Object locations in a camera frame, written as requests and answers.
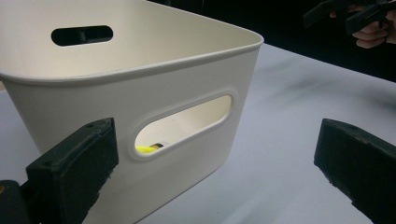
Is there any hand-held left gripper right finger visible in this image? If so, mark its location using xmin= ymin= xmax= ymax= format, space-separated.
xmin=313 ymin=118 xmax=396 ymax=224

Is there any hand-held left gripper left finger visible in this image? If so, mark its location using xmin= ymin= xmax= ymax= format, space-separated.
xmin=20 ymin=118 xmax=120 ymax=224

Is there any white plastic basket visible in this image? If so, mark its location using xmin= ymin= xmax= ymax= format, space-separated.
xmin=0 ymin=0 xmax=265 ymax=224

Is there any yellow shuttlecock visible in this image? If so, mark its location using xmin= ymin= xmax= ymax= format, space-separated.
xmin=135 ymin=142 xmax=165 ymax=154

